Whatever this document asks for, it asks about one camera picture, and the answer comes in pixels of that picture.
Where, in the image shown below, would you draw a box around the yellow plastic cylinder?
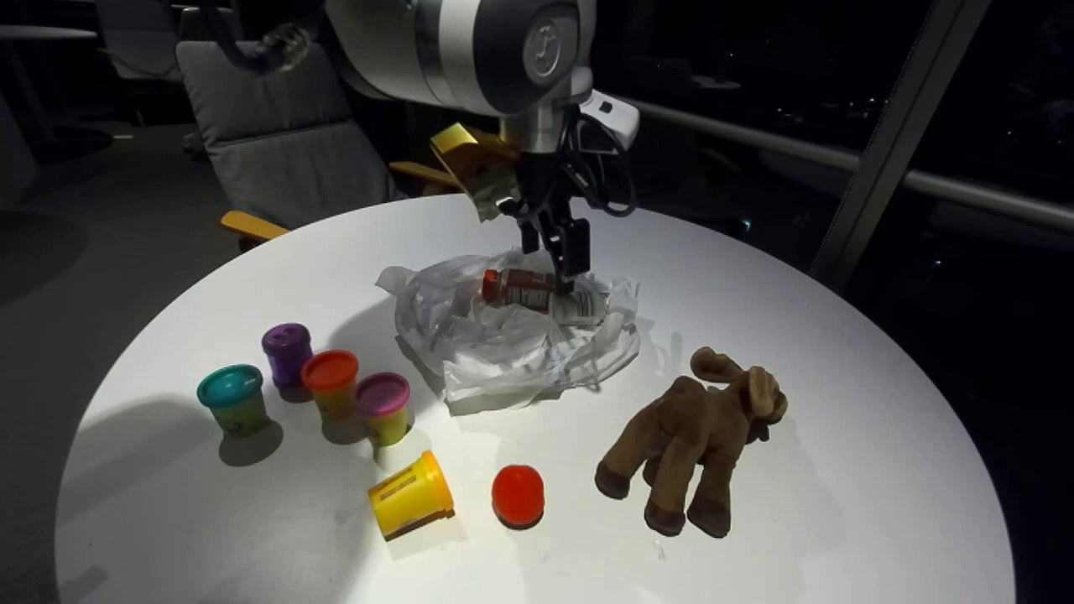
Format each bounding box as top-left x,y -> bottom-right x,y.
370,450 -> 457,542

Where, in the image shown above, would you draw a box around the grey armchair wooden arms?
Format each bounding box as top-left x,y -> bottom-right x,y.
174,39 -> 460,228

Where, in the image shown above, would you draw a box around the orange lid dough cup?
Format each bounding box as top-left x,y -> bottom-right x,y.
300,350 -> 361,441

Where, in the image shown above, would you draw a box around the brown plush toy animal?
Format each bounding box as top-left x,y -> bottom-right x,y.
593,345 -> 788,542

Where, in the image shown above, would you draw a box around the teal lid dough cup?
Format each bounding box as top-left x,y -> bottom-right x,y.
194,366 -> 268,436

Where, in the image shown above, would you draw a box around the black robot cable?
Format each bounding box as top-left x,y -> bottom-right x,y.
559,111 -> 643,223

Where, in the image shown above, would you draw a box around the red round toy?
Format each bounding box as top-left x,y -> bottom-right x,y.
493,466 -> 545,530

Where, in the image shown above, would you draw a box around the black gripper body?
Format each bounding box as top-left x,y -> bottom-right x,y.
507,156 -> 580,242

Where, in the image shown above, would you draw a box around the magenta lid dough cup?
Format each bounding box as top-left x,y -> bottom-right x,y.
356,374 -> 414,445

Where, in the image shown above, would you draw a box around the purple plastic cylinder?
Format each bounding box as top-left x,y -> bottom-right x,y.
261,324 -> 314,401

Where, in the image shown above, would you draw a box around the metal window railing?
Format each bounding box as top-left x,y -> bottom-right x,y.
598,0 -> 1074,273

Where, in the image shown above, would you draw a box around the white plastic bag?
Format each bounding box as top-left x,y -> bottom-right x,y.
378,251 -> 643,416

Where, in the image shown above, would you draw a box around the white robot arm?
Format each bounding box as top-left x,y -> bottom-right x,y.
325,0 -> 598,289

